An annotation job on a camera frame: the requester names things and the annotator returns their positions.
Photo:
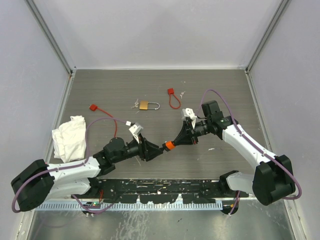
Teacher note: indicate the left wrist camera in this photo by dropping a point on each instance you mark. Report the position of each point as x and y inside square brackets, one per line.
[135, 129]

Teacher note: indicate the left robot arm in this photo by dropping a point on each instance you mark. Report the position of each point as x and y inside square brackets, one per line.
[40, 181]

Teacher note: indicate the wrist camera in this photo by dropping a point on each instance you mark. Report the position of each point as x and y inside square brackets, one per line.
[189, 113]
[135, 129]

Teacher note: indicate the white cloth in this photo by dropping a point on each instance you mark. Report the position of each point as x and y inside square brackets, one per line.
[69, 140]

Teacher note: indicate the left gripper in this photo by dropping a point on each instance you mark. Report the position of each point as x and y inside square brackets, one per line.
[147, 150]

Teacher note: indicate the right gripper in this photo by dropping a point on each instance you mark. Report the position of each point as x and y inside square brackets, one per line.
[185, 136]

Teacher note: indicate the slotted cable duct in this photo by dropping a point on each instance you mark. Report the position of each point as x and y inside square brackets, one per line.
[175, 206]

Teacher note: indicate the brass padlock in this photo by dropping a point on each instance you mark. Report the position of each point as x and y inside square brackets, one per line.
[146, 105]

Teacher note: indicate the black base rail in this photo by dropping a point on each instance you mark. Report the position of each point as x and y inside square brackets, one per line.
[160, 191]

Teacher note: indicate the black orange key bunch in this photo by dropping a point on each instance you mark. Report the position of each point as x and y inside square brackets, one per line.
[168, 146]

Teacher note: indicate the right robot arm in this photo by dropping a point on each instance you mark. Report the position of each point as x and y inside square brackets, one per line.
[272, 178]

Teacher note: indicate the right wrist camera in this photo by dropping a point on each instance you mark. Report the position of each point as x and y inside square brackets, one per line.
[189, 113]

